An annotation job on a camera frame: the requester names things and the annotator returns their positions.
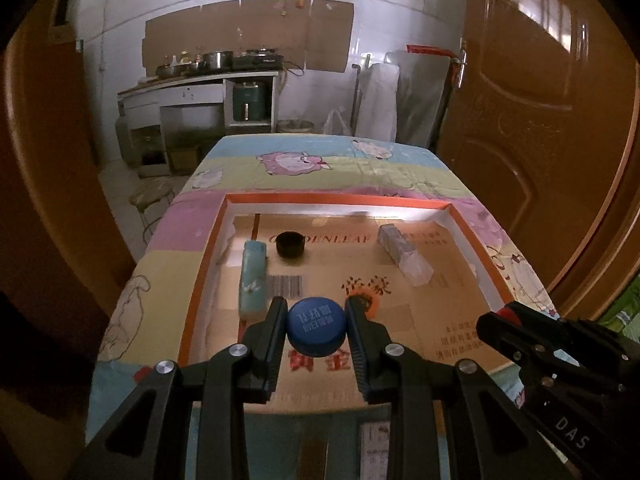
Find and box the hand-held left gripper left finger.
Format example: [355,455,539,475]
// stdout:
[65,296,290,480]

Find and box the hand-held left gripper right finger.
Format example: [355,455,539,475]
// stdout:
[344,296,576,480]

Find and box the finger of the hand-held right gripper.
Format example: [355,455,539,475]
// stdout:
[476,311,631,396]
[515,302,601,333]

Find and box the blue bottle cap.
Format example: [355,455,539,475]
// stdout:
[286,297,347,357]

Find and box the orange cap with black print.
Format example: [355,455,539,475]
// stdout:
[357,287,384,319]

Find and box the light blue tube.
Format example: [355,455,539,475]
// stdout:
[239,240,268,317]

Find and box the shallow cardboard box tray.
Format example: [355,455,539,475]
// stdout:
[177,191,558,413]

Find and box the black bottle cap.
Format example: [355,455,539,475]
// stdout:
[276,231,307,260]

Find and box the small white box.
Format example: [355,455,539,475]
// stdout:
[360,422,393,480]

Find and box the cartoon printed tablecloth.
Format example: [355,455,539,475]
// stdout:
[85,134,561,480]

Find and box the brown wooden door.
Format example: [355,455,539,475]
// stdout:
[435,0,640,321]

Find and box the round metal stool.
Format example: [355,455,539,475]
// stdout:
[129,177,176,241]

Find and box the round basket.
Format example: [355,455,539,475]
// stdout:
[277,119,316,135]

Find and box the small clear plastic bag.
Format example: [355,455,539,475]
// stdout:
[322,109,353,137]

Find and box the green air fryer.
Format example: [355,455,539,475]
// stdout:
[232,82,267,122]

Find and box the white plastic bag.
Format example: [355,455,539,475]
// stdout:
[357,62,401,141]

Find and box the clear plastic wrapped panel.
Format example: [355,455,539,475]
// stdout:
[395,50,451,151]

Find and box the white kitchen counter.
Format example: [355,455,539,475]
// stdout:
[117,70,281,161]

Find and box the black gas stove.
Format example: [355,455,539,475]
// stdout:
[232,47,285,70]

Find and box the red paper strip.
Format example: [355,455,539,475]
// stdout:
[406,44,458,58]

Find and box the steel pot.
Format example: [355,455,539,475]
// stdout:
[202,50,234,71]

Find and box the metal pan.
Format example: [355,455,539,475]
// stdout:
[155,62,201,78]

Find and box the wooden door frame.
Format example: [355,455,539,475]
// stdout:
[0,0,138,411]

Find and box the cardboard sheet on wall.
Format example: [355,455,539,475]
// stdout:
[141,0,355,78]

